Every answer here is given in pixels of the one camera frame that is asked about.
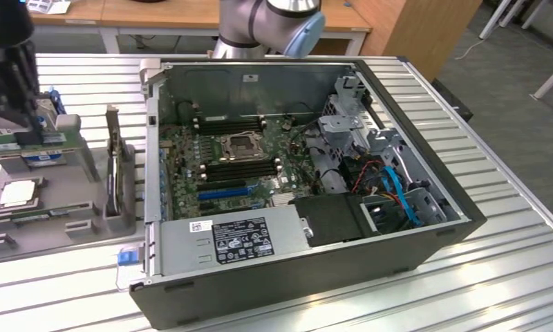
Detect CPU socket with metal frame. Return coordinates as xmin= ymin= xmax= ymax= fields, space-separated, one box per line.
xmin=216 ymin=133 xmax=269 ymax=164

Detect white table frame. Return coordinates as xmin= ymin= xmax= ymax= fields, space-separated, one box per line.
xmin=477 ymin=0 xmax=553 ymax=39

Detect disk with blue label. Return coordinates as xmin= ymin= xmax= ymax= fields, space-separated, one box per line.
xmin=21 ymin=151 xmax=66 ymax=171

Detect small silver heat sink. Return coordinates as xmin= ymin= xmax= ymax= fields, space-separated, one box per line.
xmin=270 ymin=193 xmax=297 ymax=209

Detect grey power supply with label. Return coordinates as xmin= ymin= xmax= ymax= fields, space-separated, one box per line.
xmin=157 ymin=205 xmax=313 ymax=277

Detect grey parts rack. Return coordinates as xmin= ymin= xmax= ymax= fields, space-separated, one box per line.
xmin=0 ymin=113 xmax=145 ymax=266

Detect blue case latch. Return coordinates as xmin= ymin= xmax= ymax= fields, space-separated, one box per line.
xmin=116 ymin=246 xmax=142 ymax=268

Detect flat green RAM stick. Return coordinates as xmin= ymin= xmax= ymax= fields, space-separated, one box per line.
xmin=8 ymin=206 xmax=94 ymax=221

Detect wooden desk with white frame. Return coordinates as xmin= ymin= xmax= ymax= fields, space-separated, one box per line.
xmin=25 ymin=0 xmax=374 ymax=56

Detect green motherboard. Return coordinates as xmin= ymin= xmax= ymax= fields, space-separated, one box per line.
xmin=158 ymin=116 xmax=321 ymax=221

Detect blue expansion slot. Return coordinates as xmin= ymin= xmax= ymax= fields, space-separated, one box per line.
xmin=197 ymin=188 xmax=250 ymax=202

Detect white papers with print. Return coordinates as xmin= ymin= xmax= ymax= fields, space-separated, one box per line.
xmin=24 ymin=0 xmax=73 ymax=15

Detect long black expansion slot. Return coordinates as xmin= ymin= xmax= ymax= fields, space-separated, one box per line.
xmin=196 ymin=179 xmax=248 ymax=194

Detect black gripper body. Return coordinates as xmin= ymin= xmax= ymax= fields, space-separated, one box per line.
xmin=0 ymin=0 xmax=36 ymax=53

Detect black RAM slot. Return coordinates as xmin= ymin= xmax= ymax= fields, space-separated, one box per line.
xmin=194 ymin=119 xmax=265 ymax=127
xmin=193 ymin=116 xmax=265 ymax=122
xmin=201 ymin=163 xmax=281 ymax=174
xmin=196 ymin=127 xmax=268 ymax=136
xmin=196 ymin=123 xmax=266 ymax=131
xmin=200 ymin=158 xmax=280 ymax=169
xmin=202 ymin=171 xmax=284 ymax=183
xmin=201 ymin=167 xmax=282 ymax=178

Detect blue disk bracket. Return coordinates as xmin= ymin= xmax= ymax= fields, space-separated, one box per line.
xmin=34 ymin=85 xmax=69 ymax=129

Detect upright graphics card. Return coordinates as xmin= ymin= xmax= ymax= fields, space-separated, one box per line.
xmin=102 ymin=105 xmax=126 ymax=219

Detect black open PC case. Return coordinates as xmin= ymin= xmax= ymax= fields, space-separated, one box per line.
xmin=128 ymin=57 xmax=488 ymax=331

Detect grey metal disk bay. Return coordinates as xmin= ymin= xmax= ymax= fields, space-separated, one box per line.
xmin=316 ymin=75 xmax=376 ymax=140

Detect white wire on floor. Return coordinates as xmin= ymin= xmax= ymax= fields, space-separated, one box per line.
xmin=454 ymin=37 xmax=486 ymax=60

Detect CPU chip with silver lid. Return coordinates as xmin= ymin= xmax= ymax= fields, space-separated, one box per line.
xmin=0 ymin=178 xmax=45 ymax=212

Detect wooden cabinet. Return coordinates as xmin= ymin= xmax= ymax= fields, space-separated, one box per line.
xmin=361 ymin=0 xmax=484 ymax=84

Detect green ram stick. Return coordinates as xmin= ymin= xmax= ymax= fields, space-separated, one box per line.
xmin=8 ymin=206 xmax=94 ymax=221
xmin=0 ymin=133 xmax=66 ymax=154

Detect blue flat wire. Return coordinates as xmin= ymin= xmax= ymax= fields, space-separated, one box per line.
xmin=381 ymin=165 xmax=421 ymax=228

